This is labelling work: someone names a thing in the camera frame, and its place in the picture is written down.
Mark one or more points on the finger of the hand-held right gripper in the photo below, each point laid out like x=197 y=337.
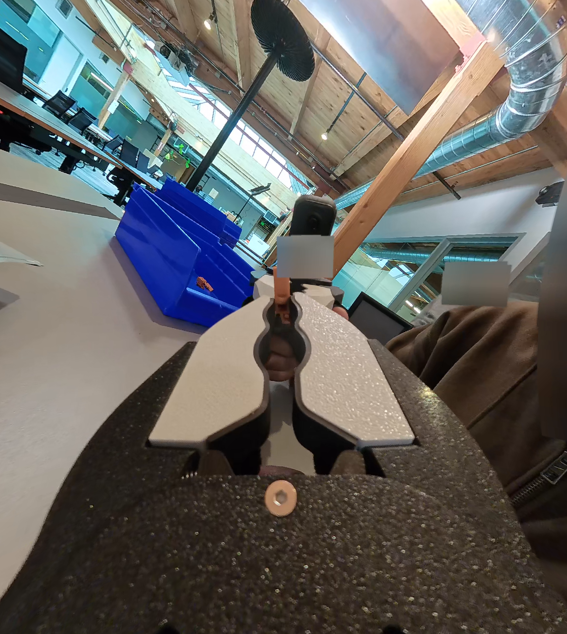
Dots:
x=266 y=287
x=324 y=297

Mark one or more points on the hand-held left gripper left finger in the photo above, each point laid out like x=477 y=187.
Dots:
x=214 y=376

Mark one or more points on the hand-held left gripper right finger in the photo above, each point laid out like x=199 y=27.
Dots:
x=353 y=381

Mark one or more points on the small orange toy brick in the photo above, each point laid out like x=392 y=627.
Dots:
x=282 y=285

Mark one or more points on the small orange toy piece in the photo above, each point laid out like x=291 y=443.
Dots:
x=204 y=285

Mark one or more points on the blue plastic bin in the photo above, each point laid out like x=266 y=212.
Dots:
x=164 y=257
x=204 y=210

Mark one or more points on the person's right forearm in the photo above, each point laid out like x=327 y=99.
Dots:
x=462 y=356

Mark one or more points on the grey desk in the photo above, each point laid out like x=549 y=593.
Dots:
x=65 y=346

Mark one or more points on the black screen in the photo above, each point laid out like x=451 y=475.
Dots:
x=377 y=319

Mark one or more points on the black tripod stand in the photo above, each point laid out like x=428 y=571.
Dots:
x=261 y=188

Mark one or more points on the black column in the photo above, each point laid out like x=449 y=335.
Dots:
x=234 y=119

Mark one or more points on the green neon sign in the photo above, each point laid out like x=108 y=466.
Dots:
x=177 y=151

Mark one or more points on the black round ceiling disc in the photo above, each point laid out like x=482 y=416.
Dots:
x=283 y=34

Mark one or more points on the black office chair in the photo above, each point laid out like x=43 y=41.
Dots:
x=125 y=153

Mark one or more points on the black projector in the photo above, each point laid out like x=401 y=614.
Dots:
x=550 y=193

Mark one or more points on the brown jacket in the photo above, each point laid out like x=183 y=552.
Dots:
x=561 y=545

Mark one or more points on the long wooden-edged table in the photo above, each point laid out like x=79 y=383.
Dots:
x=16 y=101

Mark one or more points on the wooden post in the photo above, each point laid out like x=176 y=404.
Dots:
x=412 y=148

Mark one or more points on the silver ventilation duct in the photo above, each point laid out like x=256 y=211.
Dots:
x=526 y=99

